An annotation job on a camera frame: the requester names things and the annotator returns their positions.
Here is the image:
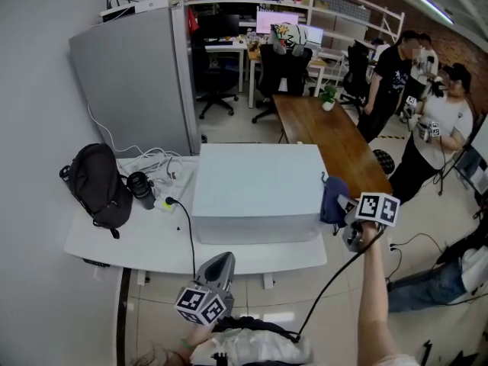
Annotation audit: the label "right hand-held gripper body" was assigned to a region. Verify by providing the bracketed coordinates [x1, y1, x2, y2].
[341, 191, 402, 253]

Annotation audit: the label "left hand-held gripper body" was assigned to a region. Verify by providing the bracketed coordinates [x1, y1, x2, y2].
[174, 278, 236, 327]

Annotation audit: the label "dark blue cloth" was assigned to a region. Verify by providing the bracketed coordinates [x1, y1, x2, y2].
[318, 172, 352, 236]

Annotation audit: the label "white microwave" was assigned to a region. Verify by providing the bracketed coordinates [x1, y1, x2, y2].
[190, 143, 325, 246]

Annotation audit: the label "person's right forearm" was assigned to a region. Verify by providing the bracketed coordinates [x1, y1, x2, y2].
[356, 221, 411, 366]

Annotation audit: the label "person's left forearm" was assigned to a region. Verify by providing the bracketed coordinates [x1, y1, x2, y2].
[178, 322, 214, 366]

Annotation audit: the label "patterned black stool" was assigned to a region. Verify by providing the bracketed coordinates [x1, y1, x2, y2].
[372, 149, 397, 175]

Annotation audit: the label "person's white shirt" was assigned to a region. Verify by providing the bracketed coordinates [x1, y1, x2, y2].
[188, 326, 314, 366]

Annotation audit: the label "wooden table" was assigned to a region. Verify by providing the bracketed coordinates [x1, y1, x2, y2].
[271, 93, 393, 200]

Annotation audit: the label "small potted plant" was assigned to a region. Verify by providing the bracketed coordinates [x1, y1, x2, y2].
[318, 85, 339, 112]

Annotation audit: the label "wide black water bottle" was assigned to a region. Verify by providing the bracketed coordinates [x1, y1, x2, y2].
[126, 171, 156, 210]

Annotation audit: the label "white board on stand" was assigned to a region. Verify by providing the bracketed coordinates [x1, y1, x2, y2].
[438, 112, 488, 197]

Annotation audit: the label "black office chair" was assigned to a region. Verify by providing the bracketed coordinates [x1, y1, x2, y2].
[251, 43, 313, 124]
[339, 40, 377, 108]
[191, 38, 240, 120]

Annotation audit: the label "black backpack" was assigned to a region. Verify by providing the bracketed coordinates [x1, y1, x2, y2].
[66, 142, 134, 239]

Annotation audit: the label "black metal stand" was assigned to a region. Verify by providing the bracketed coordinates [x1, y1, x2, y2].
[415, 339, 488, 366]

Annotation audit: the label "pale lit monitor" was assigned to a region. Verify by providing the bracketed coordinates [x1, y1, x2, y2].
[300, 24, 325, 45]

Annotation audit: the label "patterned cushion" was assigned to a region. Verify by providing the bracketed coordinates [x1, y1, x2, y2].
[268, 23, 309, 56]

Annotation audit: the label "pink lit monitor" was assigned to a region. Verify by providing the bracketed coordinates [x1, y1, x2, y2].
[255, 10, 300, 34]

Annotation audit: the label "white office desk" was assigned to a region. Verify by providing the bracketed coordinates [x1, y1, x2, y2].
[204, 40, 249, 93]

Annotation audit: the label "grey metal cabinet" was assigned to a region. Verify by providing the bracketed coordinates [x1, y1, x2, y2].
[68, 5, 201, 158]

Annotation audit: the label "ceiling light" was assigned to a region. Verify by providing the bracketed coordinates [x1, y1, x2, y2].
[417, 0, 455, 25]

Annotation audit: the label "dark black monitor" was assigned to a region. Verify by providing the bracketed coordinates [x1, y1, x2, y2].
[197, 13, 240, 41]

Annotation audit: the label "white shelving rack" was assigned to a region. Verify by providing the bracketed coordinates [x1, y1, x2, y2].
[182, 0, 406, 91]

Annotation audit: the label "white printer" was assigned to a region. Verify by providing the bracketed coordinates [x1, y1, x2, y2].
[99, 0, 170, 23]

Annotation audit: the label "black power cable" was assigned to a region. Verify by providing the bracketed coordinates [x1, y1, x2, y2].
[163, 195, 197, 281]

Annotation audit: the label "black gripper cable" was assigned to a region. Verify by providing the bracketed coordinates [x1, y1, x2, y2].
[295, 229, 386, 342]

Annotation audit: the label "tangled white cables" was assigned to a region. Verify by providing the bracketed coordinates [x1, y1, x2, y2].
[121, 146, 194, 182]

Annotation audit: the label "long white cable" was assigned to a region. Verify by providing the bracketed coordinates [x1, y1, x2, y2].
[86, 103, 153, 156]

